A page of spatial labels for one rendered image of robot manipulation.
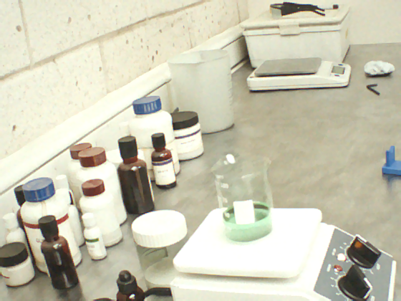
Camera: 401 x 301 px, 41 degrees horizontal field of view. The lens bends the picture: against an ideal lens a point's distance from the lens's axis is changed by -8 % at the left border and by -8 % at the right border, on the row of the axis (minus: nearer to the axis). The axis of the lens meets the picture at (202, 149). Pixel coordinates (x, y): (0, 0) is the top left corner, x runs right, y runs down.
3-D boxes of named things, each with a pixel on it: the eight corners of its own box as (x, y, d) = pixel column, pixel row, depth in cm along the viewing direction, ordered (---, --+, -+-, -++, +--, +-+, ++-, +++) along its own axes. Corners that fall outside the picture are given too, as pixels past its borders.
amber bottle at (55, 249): (84, 277, 67) (66, 213, 65) (66, 292, 65) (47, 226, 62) (63, 272, 69) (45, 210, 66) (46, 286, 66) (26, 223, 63)
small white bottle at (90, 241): (95, 251, 74) (84, 211, 72) (110, 253, 73) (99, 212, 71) (87, 259, 72) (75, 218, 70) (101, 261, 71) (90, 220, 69)
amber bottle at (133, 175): (145, 216, 83) (129, 144, 79) (120, 213, 85) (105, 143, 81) (160, 203, 86) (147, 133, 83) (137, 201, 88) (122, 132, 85)
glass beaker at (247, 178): (287, 238, 53) (281, 158, 50) (235, 256, 51) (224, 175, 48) (259, 216, 58) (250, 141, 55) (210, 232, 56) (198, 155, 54)
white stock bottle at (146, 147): (131, 175, 99) (117, 102, 95) (167, 162, 103) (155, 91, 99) (150, 185, 94) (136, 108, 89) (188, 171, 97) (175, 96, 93)
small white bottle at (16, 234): (20, 258, 74) (5, 210, 72) (36, 259, 74) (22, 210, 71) (10, 268, 72) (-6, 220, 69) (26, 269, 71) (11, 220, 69)
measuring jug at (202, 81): (185, 115, 131) (174, 50, 126) (241, 108, 129) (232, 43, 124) (172, 142, 113) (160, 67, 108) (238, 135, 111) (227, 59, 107)
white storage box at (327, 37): (355, 44, 188) (351, 3, 183) (346, 67, 155) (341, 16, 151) (271, 48, 199) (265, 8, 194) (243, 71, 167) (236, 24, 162)
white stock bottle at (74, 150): (117, 202, 89) (104, 142, 85) (92, 216, 85) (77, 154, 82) (95, 196, 92) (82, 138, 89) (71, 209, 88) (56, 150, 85)
